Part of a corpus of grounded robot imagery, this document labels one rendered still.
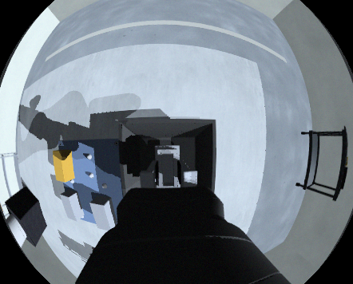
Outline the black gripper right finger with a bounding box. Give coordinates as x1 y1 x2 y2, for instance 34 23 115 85
177 160 197 187

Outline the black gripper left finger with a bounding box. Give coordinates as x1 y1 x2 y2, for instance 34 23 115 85
140 160 159 188

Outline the yellow rectangular block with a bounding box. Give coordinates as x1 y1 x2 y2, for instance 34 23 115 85
53 150 75 182

